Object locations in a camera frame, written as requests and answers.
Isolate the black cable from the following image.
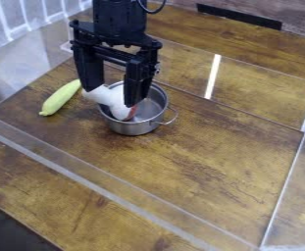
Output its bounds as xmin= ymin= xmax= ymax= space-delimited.
xmin=135 ymin=0 xmax=167 ymax=15

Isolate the black strip on table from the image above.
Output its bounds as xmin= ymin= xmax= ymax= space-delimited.
xmin=197 ymin=3 xmax=282 ymax=30

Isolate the yellow-green toy corn cob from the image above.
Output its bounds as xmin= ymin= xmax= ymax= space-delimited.
xmin=37 ymin=79 xmax=81 ymax=117

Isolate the clear acrylic enclosure wall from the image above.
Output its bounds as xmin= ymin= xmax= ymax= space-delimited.
xmin=0 ymin=21 xmax=305 ymax=251

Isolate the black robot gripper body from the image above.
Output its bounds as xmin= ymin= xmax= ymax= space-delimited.
xmin=69 ymin=0 xmax=162 ymax=66

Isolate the small stainless steel pot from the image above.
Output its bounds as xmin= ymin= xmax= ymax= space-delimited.
xmin=97 ymin=83 xmax=178 ymax=136

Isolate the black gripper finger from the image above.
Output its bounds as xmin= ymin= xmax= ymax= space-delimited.
xmin=72 ymin=46 xmax=104 ymax=92
xmin=123 ymin=58 xmax=159 ymax=108

